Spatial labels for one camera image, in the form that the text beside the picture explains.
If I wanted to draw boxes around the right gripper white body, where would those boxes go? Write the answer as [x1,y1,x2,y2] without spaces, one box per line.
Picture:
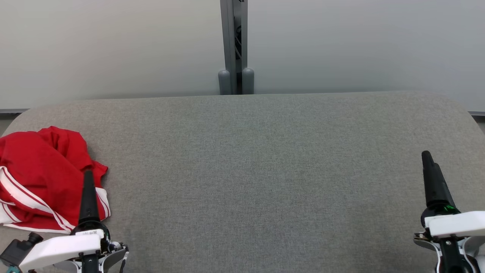
[421,206,485,239]

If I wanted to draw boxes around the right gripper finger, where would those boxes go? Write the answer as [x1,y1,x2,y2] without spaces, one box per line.
[421,151,441,208]
[432,163,457,208]

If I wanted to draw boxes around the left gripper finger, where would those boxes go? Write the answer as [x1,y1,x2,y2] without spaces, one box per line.
[89,171,100,227]
[79,171,90,227]

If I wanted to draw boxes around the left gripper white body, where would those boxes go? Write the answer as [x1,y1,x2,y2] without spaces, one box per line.
[18,223,111,272]

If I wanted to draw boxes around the red shorts white stripes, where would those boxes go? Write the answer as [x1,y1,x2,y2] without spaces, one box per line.
[0,167,111,234]

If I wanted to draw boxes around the red basketball jersey white sleeves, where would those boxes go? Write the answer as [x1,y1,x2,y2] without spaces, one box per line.
[0,126,110,228]

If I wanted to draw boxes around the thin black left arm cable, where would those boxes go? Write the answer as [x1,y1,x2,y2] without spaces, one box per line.
[119,246,129,273]

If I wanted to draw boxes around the grey cylindrical post foot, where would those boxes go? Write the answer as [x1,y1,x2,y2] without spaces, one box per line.
[218,69,232,95]
[242,67,255,94]

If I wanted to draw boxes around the grey metal partition post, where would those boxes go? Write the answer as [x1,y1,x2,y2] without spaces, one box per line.
[220,0,249,95]

